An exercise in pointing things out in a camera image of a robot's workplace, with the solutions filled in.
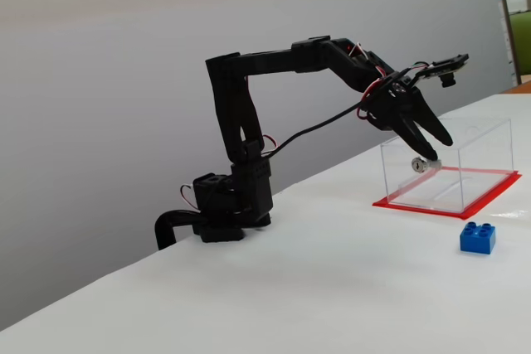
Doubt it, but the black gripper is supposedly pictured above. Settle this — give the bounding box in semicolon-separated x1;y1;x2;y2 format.
358;71;454;162

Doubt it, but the blue lego brick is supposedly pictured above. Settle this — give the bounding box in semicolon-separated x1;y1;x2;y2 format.
459;221;497;255

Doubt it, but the silver box lock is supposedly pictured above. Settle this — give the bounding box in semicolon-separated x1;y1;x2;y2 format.
410;156;443;175

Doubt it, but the transparent plastic box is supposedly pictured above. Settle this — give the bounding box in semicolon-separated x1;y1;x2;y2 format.
380;117;514;214

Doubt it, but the black table clamp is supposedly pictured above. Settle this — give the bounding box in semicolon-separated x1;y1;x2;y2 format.
153;209;204;251

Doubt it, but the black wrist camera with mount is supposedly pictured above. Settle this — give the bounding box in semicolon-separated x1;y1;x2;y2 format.
408;53;470;90

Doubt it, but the red tape frame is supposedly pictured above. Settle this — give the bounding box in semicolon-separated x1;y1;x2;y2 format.
372;165;523;221

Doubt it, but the black camera cable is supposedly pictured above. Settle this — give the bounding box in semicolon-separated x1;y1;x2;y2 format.
263;99;370;160

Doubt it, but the metal shelf post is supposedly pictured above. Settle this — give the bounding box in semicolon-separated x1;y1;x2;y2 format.
494;0;523;86

